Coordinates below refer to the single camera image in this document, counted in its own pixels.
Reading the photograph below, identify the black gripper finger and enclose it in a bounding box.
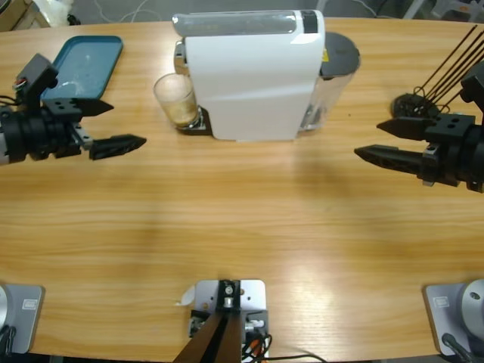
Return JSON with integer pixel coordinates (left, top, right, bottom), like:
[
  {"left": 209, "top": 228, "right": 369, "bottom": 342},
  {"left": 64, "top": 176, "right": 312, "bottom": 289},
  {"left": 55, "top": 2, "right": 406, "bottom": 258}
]
[
  {"left": 377, "top": 113, "right": 476, "bottom": 141},
  {"left": 354, "top": 144, "right": 442, "bottom": 182},
  {"left": 88, "top": 134, "right": 147, "bottom": 162},
  {"left": 48, "top": 98, "right": 115, "bottom": 123}
]

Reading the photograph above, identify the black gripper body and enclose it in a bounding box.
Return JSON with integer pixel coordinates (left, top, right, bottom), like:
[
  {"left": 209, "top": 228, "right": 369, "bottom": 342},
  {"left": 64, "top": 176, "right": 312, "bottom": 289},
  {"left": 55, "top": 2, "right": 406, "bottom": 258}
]
[
  {"left": 423, "top": 123, "right": 484, "bottom": 194},
  {"left": 0, "top": 104, "right": 95, "bottom": 164}
]

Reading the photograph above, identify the clear glass cup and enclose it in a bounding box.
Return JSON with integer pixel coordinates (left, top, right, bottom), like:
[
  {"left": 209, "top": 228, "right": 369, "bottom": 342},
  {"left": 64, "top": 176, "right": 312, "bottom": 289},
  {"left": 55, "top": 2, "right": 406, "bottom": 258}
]
[{"left": 153, "top": 73, "right": 201, "bottom": 132}]

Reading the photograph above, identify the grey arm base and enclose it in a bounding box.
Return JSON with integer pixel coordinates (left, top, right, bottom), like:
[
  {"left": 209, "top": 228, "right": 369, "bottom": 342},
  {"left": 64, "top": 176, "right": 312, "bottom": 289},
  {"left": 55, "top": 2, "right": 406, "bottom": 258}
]
[
  {"left": 0, "top": 283, "right": 46, "bottom": 355},
  {"left": 422, "top": 278, "right": 484, "bottom": 357}
]

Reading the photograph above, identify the white capsule coffee machine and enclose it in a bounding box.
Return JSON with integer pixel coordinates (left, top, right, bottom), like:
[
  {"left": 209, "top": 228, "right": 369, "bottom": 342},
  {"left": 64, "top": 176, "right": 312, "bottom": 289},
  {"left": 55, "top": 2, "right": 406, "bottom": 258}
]
[{"left": 172, "top": 9, "right": 327, "bottom": 144}]

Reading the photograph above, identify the teal plastic tray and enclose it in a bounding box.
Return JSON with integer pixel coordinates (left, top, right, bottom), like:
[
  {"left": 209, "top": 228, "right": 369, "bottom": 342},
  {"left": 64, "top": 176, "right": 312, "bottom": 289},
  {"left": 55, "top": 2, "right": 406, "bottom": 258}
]
[{"left": 40, "top": 35, "right": 125, "bottom": 102}]

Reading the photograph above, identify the brown cardboard box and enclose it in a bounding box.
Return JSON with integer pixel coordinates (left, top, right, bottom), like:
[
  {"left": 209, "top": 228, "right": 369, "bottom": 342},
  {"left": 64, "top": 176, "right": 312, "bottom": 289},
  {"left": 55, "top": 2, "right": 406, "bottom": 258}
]
[{"left": 0, "top": 0, "right": 35, "bottom": 32}]

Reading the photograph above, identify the white plastic stool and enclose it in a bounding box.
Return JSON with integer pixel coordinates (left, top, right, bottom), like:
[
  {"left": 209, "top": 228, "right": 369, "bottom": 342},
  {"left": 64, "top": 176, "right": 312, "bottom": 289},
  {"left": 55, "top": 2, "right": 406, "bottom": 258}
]
[{"left": 400, "top": 0, "right": 484, "bottom": 20}]

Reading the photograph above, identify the white tape tag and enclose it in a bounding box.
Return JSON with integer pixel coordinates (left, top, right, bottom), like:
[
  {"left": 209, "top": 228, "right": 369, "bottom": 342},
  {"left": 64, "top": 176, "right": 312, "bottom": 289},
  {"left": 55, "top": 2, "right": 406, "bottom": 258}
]
[{"left": 173, "top": 285, "right": 197, "bottom": 307}]

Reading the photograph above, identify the black connector box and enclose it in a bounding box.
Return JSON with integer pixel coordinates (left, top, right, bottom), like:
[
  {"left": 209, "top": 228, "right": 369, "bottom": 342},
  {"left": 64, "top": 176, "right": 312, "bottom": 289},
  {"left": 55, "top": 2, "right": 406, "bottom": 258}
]
[{"left": 244, "top": 309, "right": 270, "bottom": 336}]

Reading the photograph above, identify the black wire capsule holder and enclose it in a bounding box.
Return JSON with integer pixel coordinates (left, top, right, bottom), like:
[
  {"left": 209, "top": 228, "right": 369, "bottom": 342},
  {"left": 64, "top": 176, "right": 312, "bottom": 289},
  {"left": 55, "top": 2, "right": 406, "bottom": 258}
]
[{"left": 391, "top": 24, "right": 484, "bottom": 119}]

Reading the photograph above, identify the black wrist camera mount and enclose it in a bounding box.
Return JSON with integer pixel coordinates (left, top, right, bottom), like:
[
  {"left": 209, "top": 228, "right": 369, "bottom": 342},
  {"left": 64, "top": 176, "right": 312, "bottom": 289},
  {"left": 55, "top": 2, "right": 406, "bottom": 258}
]
[
  {"left": 13, "top": 52, "right": 58, "bottom": 111},
  {"left": 460, "top": 60, "right": 484, "bottom": 126}
]

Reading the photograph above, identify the white floor cable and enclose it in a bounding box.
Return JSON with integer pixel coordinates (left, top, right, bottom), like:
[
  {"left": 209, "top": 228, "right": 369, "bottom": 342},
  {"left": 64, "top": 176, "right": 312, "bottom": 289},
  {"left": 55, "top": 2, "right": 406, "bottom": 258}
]
[{"left": 92, "top": 0, "right": 188, "bottom": 24}]

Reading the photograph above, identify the black base cable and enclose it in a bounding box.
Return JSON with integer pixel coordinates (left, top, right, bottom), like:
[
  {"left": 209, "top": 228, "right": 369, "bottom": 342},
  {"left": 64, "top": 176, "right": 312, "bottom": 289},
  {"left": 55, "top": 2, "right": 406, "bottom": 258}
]
[
  {"left": 441, "top": 332, "right": 476, "bottom": 363},
  {"left": 0, "top": 324, "right": 17, "bottom": 355}
]

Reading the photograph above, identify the black post bracket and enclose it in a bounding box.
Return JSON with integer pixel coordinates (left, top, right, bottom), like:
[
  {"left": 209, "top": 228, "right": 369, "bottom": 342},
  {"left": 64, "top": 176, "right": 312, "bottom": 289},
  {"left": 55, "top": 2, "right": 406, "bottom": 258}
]
[{"left": 215, "top": 278, "right": 242, "bottom": 314}]

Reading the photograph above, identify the white metal mount plate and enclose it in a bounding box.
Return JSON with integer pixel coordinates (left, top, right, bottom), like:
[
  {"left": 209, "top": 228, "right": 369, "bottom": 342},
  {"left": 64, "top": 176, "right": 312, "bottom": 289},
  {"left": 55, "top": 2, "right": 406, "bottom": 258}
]
[{"left": 194, "top": 278, "right": 268, "bottom": 359}]

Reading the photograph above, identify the dark brown post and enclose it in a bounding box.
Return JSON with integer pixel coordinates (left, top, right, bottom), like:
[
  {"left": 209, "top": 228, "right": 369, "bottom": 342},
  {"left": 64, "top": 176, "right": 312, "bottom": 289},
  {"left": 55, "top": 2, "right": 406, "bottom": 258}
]
[{"left": 172, "top": 312, "right": 243, "bottom": 363}]

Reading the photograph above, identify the thin black cable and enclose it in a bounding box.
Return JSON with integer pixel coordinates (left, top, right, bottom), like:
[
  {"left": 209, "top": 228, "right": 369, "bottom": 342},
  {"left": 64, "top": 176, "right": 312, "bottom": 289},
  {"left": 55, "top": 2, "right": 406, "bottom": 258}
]
[{"left": 264, "top": 352, "right": 328, "bottom": 363}]

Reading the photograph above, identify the black and orange cable bundle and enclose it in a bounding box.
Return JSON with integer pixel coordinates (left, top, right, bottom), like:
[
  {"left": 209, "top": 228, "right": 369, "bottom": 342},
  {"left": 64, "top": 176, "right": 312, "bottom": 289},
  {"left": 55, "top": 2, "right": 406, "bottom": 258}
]
[{"left": 240, "top": 331, "right": 274, "bottom": 363}]

